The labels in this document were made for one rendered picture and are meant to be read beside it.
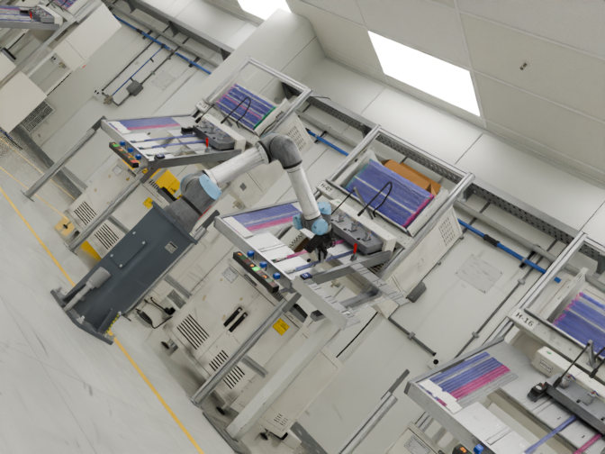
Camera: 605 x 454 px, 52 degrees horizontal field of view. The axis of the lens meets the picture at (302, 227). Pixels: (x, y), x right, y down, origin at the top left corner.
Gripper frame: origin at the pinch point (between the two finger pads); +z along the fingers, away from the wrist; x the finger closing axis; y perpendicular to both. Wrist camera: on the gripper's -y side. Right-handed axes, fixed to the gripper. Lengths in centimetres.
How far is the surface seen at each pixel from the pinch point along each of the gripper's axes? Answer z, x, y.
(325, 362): 68, -10, -5
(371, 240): 3.9, -1.4, 35.5
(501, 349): 13, -91, 34
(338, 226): 1.9, 17.5, 27.9
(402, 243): 8, -11, 51
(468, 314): 129, -7, 139
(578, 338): 2, -114, 56
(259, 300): 28.9, 21.8, -25.2
